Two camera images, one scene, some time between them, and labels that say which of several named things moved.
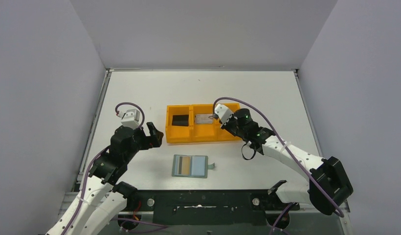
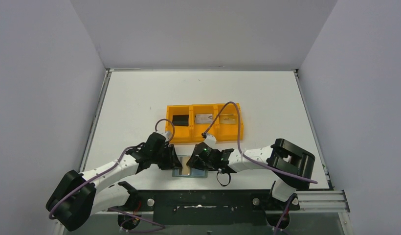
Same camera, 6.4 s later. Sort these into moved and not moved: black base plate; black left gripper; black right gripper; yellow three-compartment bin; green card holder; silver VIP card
Moved: black right gripper; black left gripper
Not moved: green card holder; silver VIP card; black base plate; yellow three-compartment bin
